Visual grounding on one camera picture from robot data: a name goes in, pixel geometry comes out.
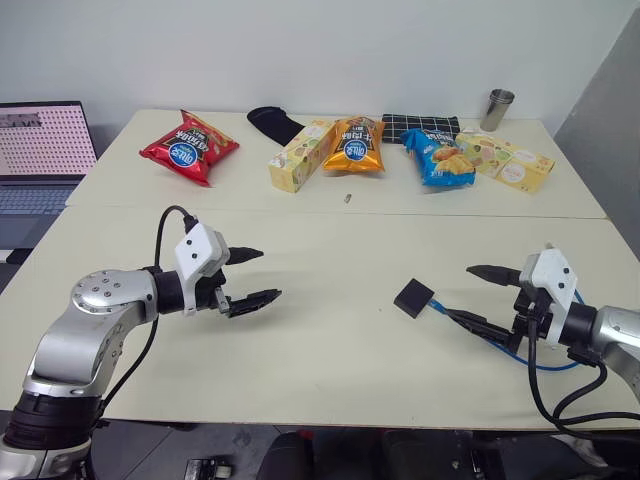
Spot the black checked cloth pouch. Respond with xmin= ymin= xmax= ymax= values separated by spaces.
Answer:
xmin=381 ymin=113 xmax=460 ymax=146

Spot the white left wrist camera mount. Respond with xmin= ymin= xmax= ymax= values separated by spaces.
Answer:
xmin=173 ymin=222 xmax=233 ymax=318

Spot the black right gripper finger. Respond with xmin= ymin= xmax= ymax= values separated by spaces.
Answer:
xmin=445 ymin=307 xmax=522 ymax=352
xmin=465 ymin=264 xmax=523 ymax=290

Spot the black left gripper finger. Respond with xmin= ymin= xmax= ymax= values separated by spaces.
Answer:
xmin=227 ymin=288 xmax=283 ymax=319
xmin=227 ymin=245 xmax=265 ymax=268

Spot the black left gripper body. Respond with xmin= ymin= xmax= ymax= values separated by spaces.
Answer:
xmin=194 ymin=266 xmax=235 ymax=318

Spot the yellow snack box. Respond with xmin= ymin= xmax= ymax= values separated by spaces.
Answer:
xmin=454 ymin=131 xmax=557 ymax=195
xmin=268 ymin=118 xmax=337 ymax=195

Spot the small black square block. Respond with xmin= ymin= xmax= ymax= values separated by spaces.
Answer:
xmin=392 ymin=278 xmax=435 ymax=320

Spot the small black device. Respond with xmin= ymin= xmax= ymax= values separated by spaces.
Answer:
xmin=184 ymin=456 xmax=235 ymax=480

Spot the grey laptop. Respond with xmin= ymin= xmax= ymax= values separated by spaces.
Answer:
xmin=0 ymin=101 xmax=100 ymax=218

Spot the steel cup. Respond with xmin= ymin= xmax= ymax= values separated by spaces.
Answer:
xmin=480 ymin=88 xmax=516 ymax=133

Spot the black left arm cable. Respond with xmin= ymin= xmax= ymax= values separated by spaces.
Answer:
xmin=88 ymin=204 xmax=202 ymax=437

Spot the black sock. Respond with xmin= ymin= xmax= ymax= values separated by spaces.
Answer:
xmin=246 ymin=105 xmax=306 ymax=148

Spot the orange chip bag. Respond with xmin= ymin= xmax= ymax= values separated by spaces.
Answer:
xmin=321 ymin=115 xmax=387 ymax=175

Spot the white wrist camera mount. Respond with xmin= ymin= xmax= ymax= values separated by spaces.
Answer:
xmin=173 ymin=222 xmax=233 ymax=318
xmin=518 ymin=247 xmax=579 ymax=349

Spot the blue cable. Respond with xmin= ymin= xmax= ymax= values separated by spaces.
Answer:
xmin=428 ymin=288 xmax=588 ymax=373

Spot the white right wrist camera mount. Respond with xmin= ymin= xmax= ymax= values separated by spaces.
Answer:
xmin=518 ymin=247 xmax=579 ymax=349

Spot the blue chip bag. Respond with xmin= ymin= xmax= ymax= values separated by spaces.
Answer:
xmin=399 ymin=128 xmax=477 ymax=188

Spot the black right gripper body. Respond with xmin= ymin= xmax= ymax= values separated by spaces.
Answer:
xmin=509 ymin=286 xmax=555 ymax=352

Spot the grey partition panel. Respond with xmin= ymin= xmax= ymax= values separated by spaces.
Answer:
xmin=551 ymin=8 xmax=640 ymax=321

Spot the red chip bag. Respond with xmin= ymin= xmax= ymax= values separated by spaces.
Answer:
xmin=138 ymin=108 xmax=241 ymax=188

